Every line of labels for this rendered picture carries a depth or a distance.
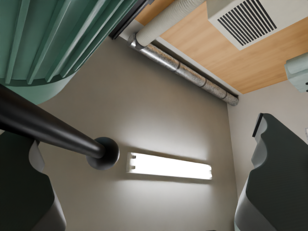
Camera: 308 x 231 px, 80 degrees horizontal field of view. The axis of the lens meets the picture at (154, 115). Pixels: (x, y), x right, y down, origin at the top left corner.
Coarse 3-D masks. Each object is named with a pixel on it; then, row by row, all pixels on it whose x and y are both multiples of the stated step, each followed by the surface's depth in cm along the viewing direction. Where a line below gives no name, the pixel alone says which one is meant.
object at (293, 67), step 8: (296, 56) 168; (304, 56) 161; (288, 64) 169; (296, 64) 165; (304, 64) 162; (288, 72) 180; (296, 72) 172; (304, 72) 170; (296, 80) 180; (304, 80) 180; (304, 88) 197
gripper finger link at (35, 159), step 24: (0, 144) 8; (24, 144) 8; (0, 168) 7; (24, 168) 7; (0, 192) 6; (24, 192) 6; (48, 192) 6; (0, 216) 5; (24, 216) 5; (48, 216) 6
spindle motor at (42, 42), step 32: (0, 0) 9; (32, 0) 9; (64, 0) 9; (96, 0) 10; (128, 0) 12; (0, 32) 11; (32, 32) 11; (64, 32) 12; (96, 32) 13; (0, 64) 14; (32, 64) 15; (64, 64) 17; (32, 96) 20
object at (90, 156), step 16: (0, 96) 6; (16, 96) 7; (0, 112) 6; (16, 112) 6; (32, 112) 7; (48, 112) 9; (0, 128) 7; (16, 128) 7; (32, 128) 7; (48, 128) 8; (64, 128) 10; (64, 144) 11; (80, 144) 12; (96, 144) 15; (112, 144) 19; (96, 160) 18; (112, 160) 19
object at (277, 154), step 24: (264, 120) 10; (264, 144) 8; (288, 144) 8; (264, 168) 7; (288, 168) 7; (264, 192) 6; (288, 192) 6; (240, 216) 6; (264, 216) 5; (288, 216) 5
